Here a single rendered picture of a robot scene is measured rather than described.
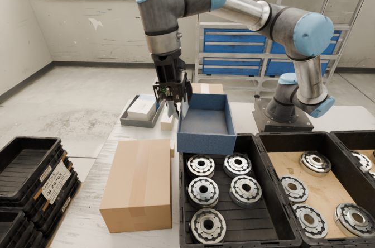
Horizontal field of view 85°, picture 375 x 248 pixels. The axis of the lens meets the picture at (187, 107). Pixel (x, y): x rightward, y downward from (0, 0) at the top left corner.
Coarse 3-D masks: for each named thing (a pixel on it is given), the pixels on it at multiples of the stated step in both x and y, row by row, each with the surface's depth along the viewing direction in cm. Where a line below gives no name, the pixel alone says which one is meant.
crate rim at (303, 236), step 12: (264, 132) 82; (276, 132) 82; (288, 132) 82; (300, 132) 82; (312, 132) 82; (324, 132) 82; (336, 144) 76; (348, 156) 71; (276, 180) 63; (288, 204) 57; (300, 228) 52; (312, 240) 50; (324, 240) 50; (348, 240) 50; (360, 240) 50; (372, 240) 50
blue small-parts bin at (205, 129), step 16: (192, 96) 68; (208, 96) 67; (224, 96) 67; (192, 112) 69; (208, 112) 69; (224, 112) 69; (192, 128) 62; (208, 128) 63; (224, 128) 63; (192, 144) 53; (208, 144) 53; (224, 144) 52
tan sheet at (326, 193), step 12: (276, 156) 84; (288, 156) 84; (300, 156) 84; (276, 168) 80; (288, 168) 80; (300, 168) 80; (312, 180) 75; (324, 180) 75; (336, 180) 75; (312, 192) 71; (324, 192) 71; (336, 192) 71; (312, 204) 68; (324, 204) 68; (336, 204) 68; (324, 216) 64; (336, 228) 61
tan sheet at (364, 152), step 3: (354, 150) 87; (357, 150) 87; (360, 150) 87; (363, 150) 87; (366, 150) 87; (369, 150) 87; (372, 150) 87; (363, 153) 86; (366, 153) 86; (369, 153) 86; (366, 156) 84; (369, 156) 84; (369, 159) 83; (372, 162) 82; (372, 165) 81; (372, 168) 80; (369, 171) 78; (372, 171) 78
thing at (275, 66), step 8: (336, 32) 227; (336, 40) 232; (272, 48) 241; (280, 48) 240; (328, 48) 237; (272, 64) 252; (280, 64) 251; (288, 64) 250; (272, 72) 257; (280, 72) 257; (288, 72) 256
